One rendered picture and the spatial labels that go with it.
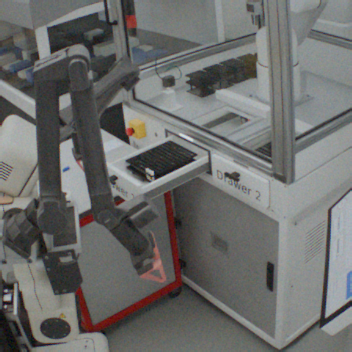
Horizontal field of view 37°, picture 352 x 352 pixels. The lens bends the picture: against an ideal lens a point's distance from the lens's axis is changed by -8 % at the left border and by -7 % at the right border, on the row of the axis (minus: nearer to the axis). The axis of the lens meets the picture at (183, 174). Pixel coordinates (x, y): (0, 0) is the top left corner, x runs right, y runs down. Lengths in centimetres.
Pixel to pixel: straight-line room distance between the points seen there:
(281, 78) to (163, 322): 146
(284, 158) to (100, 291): 109
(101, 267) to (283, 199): 89
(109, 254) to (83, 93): 131
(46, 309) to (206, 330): 114
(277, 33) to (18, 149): 83
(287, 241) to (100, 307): 96
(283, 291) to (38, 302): 100
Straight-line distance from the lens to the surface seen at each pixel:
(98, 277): 244
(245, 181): 202
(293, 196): 193
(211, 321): 271
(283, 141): 182
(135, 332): 270
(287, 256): 209
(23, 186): 146
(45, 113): 121
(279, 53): 169
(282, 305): 226
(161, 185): 207
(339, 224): 160
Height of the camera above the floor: 196
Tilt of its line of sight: 31 degrees down
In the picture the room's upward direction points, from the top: 6 degrees counter-clockwise
